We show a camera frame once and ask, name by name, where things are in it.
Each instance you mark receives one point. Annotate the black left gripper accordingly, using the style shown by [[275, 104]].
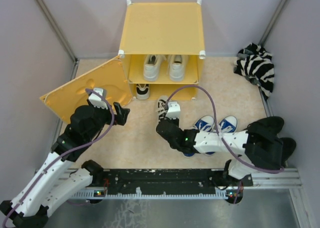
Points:
[[120, 118]]

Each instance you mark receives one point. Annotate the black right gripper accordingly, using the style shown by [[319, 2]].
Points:
[[176, 120]]

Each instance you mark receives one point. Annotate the black white canvas shoe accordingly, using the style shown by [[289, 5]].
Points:
[[161, 108], [142, 91]]

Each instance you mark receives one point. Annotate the blue canvas shoe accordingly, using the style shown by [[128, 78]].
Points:
[[228, 125], [203, 124]]

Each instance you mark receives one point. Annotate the white sneaker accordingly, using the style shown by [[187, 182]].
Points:
[[177, 67], [151, 67]]

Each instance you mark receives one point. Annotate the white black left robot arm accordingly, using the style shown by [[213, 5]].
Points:
[[33, 206]]

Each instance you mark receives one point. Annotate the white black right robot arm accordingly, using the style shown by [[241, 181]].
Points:
[[255, 149]]

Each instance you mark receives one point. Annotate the yellow cabinet door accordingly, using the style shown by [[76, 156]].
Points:
[[110, 76]]

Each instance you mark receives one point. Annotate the yellow plastic shoe cabinet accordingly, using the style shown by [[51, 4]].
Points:
[[163, 29]]

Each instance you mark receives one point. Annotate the black sneaker upper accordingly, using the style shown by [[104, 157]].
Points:
[[273, 124]]

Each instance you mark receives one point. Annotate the black sneaker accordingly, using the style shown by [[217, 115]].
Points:
[[288, 148], [273, 124]]

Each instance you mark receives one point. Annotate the black white striped cloth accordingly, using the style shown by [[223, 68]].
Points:
[[254, 63]]

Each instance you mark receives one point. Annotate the black sneaker lower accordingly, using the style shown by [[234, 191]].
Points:
[[288, 148]]

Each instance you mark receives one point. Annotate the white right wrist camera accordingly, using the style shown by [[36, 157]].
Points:
[[173, 110]]

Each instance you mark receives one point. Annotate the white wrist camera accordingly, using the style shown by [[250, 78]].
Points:
[[98, 101], [173, 110]]

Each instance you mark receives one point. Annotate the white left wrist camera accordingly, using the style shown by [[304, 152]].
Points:
[[98, 101]]

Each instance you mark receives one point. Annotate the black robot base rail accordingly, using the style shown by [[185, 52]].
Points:
[[162, 184]]

